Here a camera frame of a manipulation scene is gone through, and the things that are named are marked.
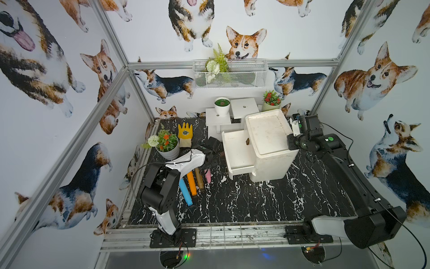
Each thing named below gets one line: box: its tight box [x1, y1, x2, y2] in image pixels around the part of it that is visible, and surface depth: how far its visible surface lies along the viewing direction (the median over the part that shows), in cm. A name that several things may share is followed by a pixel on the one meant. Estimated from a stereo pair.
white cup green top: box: [213, 96, 231, 117], surface depth 100 cm
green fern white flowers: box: [203, 42, 229, 85], surface depth 85 cm
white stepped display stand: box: [205, 97, 260, 142], surface depth 101 cm
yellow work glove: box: [177, 122, 194, 148], surface depth 112 cm
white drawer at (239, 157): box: [221, 130, 257, 180], surface depth 94 cm
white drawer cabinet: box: [245, 108, 299, 183], surface depth 84 cm
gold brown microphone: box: [194, 167, 205, 190], surface depth 92 cm
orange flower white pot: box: [141, 129, 180, 161], surface depth 92 cm
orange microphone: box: [186, 170, 198, 197], surface depth 89 cm
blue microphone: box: [179, 177, 193, 207], surface depth 87 cm
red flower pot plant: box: [262, 89, 285, 111], surface depth 97 cm
